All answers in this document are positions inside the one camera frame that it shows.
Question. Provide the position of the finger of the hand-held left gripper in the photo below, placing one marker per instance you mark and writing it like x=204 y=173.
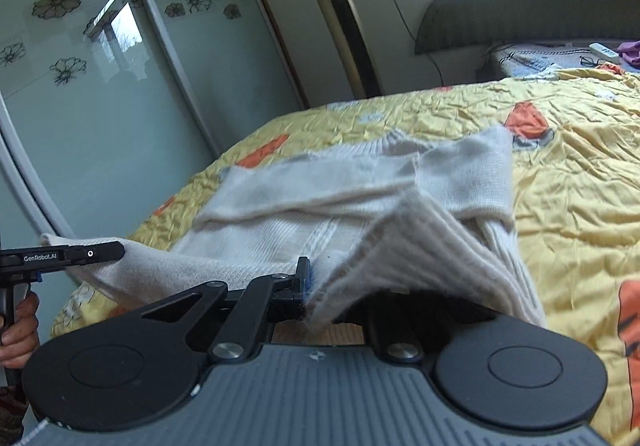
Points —
x=95 y=253

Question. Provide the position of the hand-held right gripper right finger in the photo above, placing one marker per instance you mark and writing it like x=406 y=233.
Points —
x=395 y=336

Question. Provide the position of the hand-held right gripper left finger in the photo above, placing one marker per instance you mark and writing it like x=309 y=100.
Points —
x=306 y=282

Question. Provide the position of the white knit sweater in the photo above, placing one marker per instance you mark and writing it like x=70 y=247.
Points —
x=350 y=206

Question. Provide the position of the person's left hand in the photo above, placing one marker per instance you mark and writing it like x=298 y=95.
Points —
x=22 y=333

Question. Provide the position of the glass wardrobe sliding door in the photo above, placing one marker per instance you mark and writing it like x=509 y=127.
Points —
x=100 y=91

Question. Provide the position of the yellow printed quilt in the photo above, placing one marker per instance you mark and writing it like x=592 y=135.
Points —
x=575 y=176

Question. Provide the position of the gold tower air conditioner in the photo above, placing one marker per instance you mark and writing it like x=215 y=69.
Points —
x=345 y=26

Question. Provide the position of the brown wooden wardrobe edge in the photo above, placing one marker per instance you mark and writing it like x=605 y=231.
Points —
x=272 y=21

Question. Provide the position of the plaid bedsheet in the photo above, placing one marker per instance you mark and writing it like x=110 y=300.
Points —
x=540 y=60

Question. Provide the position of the black eyeglasses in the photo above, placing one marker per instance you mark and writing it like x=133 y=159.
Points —
x=590 y=61

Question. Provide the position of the white remote control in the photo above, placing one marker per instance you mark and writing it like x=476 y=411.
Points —
x=604 y=50

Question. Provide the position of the purple cloth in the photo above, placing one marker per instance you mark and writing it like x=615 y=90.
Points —
x=630 y=54

